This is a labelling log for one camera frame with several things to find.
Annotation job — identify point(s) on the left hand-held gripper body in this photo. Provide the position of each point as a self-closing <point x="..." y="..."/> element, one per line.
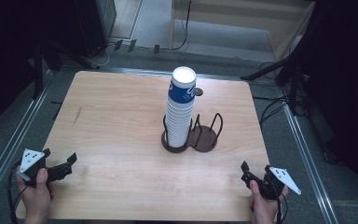
<point x="32" y="168"/>

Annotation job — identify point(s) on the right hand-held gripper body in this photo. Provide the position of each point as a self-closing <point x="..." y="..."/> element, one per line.
<point x="275" y="183"/>

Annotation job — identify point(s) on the stack of ribbed paper cups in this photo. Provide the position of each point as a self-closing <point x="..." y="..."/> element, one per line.
<point x="179" y="124"/>

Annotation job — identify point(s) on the blue and white paper cup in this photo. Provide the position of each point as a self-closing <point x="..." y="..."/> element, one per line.
<point x="182" y="87"/>

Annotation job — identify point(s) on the person's right hand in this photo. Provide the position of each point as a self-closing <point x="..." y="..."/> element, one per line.
<point x="264" y="207"/>

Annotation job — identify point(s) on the person's left hand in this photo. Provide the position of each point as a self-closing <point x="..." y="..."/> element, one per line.
<point x="37" y="199"/>

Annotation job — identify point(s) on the black metal stand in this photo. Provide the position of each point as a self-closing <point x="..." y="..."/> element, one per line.
<point x="38" y="68"/>

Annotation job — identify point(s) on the black tripod stand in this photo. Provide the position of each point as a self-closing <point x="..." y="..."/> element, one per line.
<point x="289" y="65"/>

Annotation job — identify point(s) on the black curtain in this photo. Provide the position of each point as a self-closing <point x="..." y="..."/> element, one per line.
<point x="348" y="77"/>

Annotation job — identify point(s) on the dark cabinet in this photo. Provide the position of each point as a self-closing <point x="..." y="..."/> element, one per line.
<point x="94" y="25"/>

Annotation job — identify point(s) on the metal floor rail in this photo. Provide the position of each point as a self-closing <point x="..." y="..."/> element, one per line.
<point x="15" y="137"/>
<point x="307" y="155"/>

